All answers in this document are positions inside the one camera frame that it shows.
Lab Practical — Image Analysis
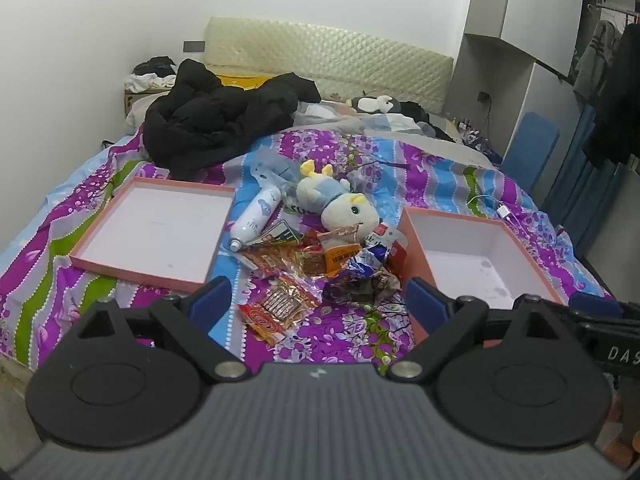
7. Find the hanging dark coat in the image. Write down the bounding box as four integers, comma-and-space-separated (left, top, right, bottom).
582, 22, 640, 171

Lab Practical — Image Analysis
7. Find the black and white penguin plush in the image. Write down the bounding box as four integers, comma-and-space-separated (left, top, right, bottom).
350, 94, 401, 115

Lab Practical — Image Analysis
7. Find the pile of clothes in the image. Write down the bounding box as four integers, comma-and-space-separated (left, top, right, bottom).
124, 56, 178, 93

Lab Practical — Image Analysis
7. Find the hanging blue cloth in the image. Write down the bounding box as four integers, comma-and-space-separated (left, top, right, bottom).
542, 105, 626, 261

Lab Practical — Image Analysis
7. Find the red orange snack packet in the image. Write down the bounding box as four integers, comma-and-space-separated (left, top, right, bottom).
237, 302, 296, 346

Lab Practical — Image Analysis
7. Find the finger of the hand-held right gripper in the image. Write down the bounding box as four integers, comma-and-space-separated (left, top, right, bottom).
575, 319, 640, 376
569, 291, 640, 318

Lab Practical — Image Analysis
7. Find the deep pink cardboard box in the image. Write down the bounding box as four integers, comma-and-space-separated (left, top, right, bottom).
397, 206, 581, 343

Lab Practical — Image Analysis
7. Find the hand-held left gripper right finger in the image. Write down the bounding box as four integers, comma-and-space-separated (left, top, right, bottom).
390, 277, 563, 381

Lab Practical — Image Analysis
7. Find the hanging grey striped sweater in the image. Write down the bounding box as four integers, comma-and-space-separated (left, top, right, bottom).
572, 20, 621, 102

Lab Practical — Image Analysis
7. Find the yellow cloth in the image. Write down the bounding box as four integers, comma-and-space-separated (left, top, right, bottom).
215, 74, 276, 89

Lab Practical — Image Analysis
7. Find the grey wall cabinet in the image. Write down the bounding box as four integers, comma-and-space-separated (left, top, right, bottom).
462, 0, 587, 80

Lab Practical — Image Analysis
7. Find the clear packet of brown sticks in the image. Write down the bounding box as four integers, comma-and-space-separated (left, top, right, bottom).
260, 275, 323, 326

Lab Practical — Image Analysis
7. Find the white charger cable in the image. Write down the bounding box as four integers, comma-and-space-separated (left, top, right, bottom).
470, 195, 526, 226

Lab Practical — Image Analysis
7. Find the dark clothes heap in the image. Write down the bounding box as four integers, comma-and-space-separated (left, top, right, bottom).
397, 101, 453, 138

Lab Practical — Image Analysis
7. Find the white packet with red label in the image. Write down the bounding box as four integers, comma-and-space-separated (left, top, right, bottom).
362, 222, 408, 261

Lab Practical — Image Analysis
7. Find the white spray bottle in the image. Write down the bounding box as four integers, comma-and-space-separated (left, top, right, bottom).
229, 186, 282, 252

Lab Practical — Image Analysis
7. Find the clear packet of orange strips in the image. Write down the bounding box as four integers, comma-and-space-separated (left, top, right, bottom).
239, 246, 333, 281

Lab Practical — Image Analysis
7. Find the black jacket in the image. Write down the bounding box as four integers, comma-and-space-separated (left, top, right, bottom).
143, 58, 322, 181

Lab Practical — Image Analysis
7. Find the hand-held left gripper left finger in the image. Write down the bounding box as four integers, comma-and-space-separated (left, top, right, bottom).
75, 276, 248, 381

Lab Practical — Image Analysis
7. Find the shallow pink box lid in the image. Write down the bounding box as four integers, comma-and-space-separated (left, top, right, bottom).
69, 176, 236, 293

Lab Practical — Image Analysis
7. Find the white and blue plush toy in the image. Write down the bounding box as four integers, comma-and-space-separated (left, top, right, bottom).
296, 159, 381, 233

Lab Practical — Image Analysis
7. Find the green and white snack packet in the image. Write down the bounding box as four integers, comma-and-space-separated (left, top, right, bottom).
242, 222, 303, 251

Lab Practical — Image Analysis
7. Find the bright red foil packet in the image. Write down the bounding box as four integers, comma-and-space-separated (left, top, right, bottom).
387, 240, 408, 273

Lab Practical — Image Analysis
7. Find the clear blue-printed plastic bag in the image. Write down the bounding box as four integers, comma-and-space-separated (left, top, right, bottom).
250, 152, 301, 196

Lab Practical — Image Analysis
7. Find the blue and white snack packet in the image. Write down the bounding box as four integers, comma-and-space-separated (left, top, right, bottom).
345, 245, 388, 286

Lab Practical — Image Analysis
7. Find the blue chair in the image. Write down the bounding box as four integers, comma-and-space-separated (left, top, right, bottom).
501, 111, 560, 196

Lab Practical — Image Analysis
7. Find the cream quilted headboard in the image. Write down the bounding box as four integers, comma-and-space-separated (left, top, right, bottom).
205, 16, 455, 116

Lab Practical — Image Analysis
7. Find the purple floral bedsheet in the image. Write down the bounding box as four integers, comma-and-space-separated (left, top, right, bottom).
0, 125, 616, 376

